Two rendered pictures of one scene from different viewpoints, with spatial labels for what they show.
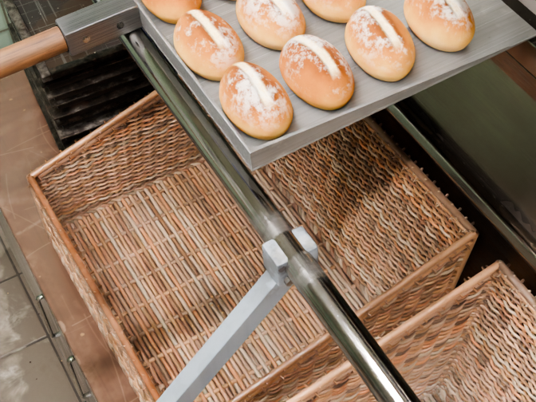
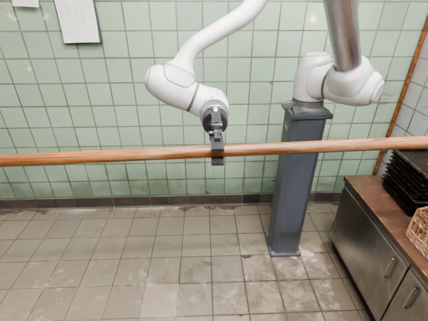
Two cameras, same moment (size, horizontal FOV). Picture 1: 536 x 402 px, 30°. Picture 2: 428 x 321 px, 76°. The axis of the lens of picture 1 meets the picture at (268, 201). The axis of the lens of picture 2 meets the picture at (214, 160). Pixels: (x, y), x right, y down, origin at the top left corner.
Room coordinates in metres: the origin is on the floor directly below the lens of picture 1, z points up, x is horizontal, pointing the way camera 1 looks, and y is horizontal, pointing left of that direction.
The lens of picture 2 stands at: (-0.06, 0.81, 1.47)
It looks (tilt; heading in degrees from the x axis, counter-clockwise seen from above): 30 degrees down; 24
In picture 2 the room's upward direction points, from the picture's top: straight up
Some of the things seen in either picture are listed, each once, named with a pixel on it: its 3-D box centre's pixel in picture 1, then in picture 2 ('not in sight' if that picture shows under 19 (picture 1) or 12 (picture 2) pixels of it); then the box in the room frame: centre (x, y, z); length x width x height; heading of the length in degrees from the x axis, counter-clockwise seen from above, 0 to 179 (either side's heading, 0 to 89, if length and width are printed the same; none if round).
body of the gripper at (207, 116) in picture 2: not in sight; (214, 125); (0.62, 1.10, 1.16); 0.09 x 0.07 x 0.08; 25
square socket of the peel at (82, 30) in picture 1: (99, 23); not in sight; (0.89, 0.18, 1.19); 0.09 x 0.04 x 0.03; 116
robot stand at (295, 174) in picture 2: not in sight; (292, 186); (1.37, 0.91, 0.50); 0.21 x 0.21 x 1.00; 26
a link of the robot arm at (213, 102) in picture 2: not in sight; (214, 116); (0.69, 1.13, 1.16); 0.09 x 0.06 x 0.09; 115
